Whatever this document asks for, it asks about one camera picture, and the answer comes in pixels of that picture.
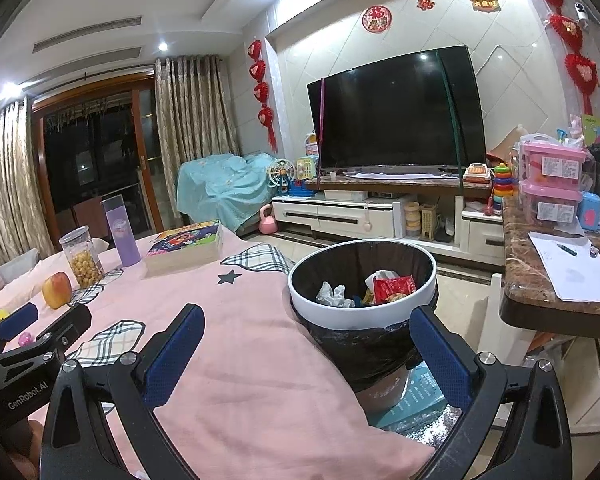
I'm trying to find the red snack packet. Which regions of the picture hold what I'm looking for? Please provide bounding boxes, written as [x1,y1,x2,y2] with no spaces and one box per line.
[373,275,417,304]

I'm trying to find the white tissue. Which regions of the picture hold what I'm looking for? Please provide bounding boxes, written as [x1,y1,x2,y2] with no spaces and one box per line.
[315,282,355,309]

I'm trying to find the black trash bag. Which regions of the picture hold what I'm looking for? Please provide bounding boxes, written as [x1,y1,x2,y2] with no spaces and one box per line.
[288,278,439,392]

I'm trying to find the white round trash bin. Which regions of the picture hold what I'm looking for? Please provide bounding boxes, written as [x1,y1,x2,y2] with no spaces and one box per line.
[288,238,438,330]

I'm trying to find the left hand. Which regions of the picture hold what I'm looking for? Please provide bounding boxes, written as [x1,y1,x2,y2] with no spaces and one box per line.
[0,419,43,479]

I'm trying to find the red yellow apple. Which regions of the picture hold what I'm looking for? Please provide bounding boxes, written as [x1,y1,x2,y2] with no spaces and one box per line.
[42,272,72,310]

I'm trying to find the clear jar of snacks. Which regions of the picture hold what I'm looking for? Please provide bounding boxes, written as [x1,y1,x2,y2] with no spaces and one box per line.
[59,226,104,288]

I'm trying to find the silver foil insulated bag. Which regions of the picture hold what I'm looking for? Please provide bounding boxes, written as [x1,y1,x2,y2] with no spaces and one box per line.
[367,362,462,448]

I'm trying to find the beige curtain left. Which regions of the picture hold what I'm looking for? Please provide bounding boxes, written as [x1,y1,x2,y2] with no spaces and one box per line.
[0,99,55,264]

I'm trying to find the beige curtain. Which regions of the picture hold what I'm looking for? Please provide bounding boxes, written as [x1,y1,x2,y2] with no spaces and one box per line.
[0,99,55,264]
[154,55,242,214]

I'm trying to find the marble side counter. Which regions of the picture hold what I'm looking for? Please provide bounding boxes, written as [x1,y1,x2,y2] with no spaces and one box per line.
[500,197,600,339]

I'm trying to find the purple tall box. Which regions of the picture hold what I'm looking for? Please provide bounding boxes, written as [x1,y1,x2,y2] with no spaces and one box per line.
[102,194,142,266]

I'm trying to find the pink table cloth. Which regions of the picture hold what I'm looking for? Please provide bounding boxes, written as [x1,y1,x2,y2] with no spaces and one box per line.
[0,224,437,480]

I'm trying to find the colourful book box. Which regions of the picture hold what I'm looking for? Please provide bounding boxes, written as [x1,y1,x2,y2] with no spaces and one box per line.
[144,220,223,278]

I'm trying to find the white paper sheet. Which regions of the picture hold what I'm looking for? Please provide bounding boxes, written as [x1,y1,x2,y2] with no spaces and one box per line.
[529,232,600,302]

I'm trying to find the wooden sliding door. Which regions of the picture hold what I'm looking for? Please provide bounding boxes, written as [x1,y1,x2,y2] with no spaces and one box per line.
[32,73,169,245]

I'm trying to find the white tv cabinet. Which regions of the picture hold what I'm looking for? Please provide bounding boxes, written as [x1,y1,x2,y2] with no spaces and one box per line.
[273,176,505,266]

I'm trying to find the teal covered armchair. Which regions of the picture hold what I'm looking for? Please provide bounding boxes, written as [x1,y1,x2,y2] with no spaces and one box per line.
[176,153,275,232]

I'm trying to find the pink plastic storage boxes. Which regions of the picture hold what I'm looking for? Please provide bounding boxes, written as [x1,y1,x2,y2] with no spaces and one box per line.
[518,133,588,228]

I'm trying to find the pink kettlebell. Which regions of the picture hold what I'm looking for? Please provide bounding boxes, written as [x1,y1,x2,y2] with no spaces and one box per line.
[258,204,278,235]

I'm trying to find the beige curtain right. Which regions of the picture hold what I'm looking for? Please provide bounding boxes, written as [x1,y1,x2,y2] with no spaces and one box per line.
[154,55,242,214]

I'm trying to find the ferris wheel toy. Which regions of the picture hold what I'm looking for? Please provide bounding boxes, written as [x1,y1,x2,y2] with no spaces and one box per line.
[266,158,296,195]

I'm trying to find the large black television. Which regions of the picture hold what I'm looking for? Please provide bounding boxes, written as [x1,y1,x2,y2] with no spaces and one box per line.
[306,46,486,170]

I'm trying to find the rainbow stacking ring toy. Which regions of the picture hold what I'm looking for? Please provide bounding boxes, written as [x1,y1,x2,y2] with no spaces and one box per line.
[491,162,515,216]

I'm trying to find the red lantern string decoration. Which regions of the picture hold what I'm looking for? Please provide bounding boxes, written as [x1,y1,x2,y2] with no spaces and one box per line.
[247,39,278,153]

